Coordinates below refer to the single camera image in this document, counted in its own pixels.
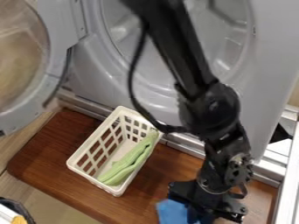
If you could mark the black container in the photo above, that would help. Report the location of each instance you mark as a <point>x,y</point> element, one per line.
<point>15,208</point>

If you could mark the green cloth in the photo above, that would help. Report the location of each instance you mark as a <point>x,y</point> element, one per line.
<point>128,164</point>

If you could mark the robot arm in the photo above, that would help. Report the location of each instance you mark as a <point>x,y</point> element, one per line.
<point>187,58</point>

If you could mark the washing machine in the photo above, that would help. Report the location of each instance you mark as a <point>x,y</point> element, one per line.
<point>97,73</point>

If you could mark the white basket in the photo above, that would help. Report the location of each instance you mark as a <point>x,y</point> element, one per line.
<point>83,163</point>

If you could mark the blue cloth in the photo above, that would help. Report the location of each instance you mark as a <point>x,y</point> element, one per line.
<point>171,213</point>

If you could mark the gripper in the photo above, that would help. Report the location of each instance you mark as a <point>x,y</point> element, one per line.
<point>210,201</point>

